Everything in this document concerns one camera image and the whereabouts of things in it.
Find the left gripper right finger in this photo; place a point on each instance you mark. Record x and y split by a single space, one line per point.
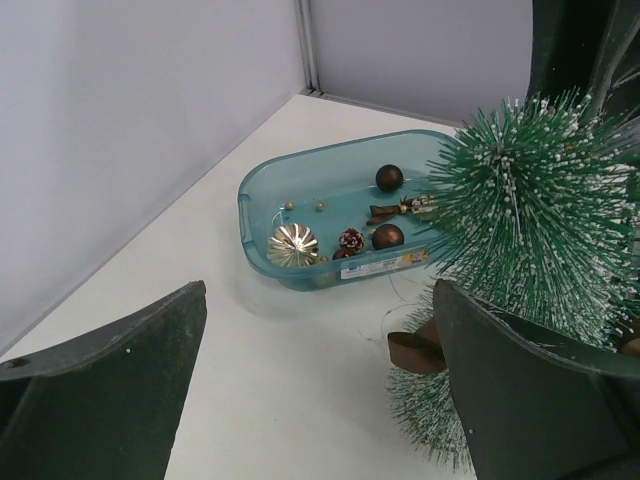
533 403

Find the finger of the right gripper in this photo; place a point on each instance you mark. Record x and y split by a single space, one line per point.
591 46

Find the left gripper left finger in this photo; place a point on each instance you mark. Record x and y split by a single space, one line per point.
106 404

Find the small frosted christmas tree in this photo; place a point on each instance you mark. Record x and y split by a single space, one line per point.
539 210

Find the dark brown bauble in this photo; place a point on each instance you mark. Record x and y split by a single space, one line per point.
389 178

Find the dark red bauble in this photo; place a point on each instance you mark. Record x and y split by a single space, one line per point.
342 253

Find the small brown ribbon bow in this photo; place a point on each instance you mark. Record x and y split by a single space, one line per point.
381 214

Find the small frosted pine cone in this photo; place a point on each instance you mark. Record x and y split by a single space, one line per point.
352 239

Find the teal plastic bin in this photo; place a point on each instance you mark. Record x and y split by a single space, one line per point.
330 189

